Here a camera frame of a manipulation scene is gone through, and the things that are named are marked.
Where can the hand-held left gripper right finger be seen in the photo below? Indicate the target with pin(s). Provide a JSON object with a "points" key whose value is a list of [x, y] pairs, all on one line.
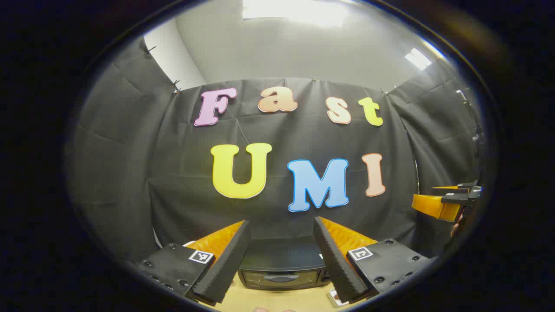
{"points": [[336, 268]]}

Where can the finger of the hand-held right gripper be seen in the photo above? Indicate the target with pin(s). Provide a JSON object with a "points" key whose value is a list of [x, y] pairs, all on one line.
{"points": [[433, 207], [451, 188]]}

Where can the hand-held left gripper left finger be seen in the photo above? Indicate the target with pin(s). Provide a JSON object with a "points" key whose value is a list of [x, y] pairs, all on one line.
{"points": [[225, 268]]}

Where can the black electric oven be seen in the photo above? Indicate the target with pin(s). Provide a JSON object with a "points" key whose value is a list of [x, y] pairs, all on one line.
{"points": [[277, 260]]}

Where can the black backdrop cloth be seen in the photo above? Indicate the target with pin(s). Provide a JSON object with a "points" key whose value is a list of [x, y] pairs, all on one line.
{"points": [[303, 208]]}

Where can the ceiling light panel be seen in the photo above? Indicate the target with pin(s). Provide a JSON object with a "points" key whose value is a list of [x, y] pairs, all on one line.
{"points": [[295, 11], [418, 58]]}

